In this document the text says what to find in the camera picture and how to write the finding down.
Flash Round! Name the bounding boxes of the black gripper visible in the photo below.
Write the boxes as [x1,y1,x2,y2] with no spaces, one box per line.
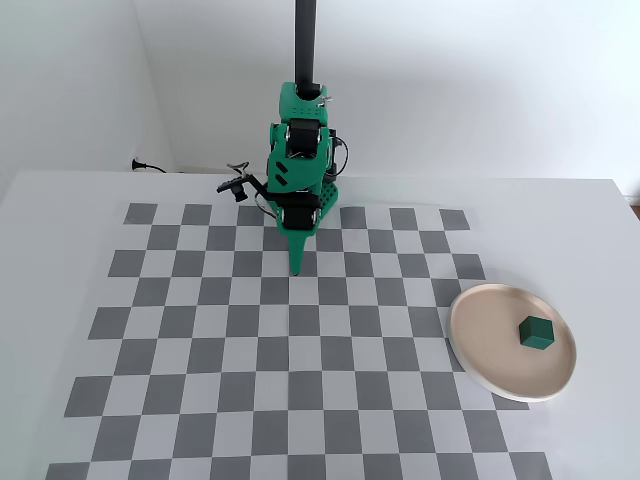
[276,193,322,277]

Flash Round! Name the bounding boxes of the dark green dice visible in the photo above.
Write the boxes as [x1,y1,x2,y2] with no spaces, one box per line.
[518,315,556,350]

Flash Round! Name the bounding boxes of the green perforated robot base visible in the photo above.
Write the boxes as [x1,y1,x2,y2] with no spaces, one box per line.
[318,178,343,221]

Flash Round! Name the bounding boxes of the beige round plate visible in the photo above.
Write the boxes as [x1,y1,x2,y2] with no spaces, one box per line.
[448,282,579,404]

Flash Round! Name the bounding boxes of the grey white checkerboard mat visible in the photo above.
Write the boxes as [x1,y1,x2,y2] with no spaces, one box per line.
[45,202,554,480]

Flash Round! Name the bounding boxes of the black vertical pole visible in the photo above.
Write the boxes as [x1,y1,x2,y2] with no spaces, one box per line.
[293,0,318,99]

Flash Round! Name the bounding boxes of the black wrist camera board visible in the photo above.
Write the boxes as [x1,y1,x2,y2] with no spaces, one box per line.
[216,172,266,204]

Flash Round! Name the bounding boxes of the black wall plug cable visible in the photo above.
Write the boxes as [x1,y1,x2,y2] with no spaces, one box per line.
[130,158,169,175]

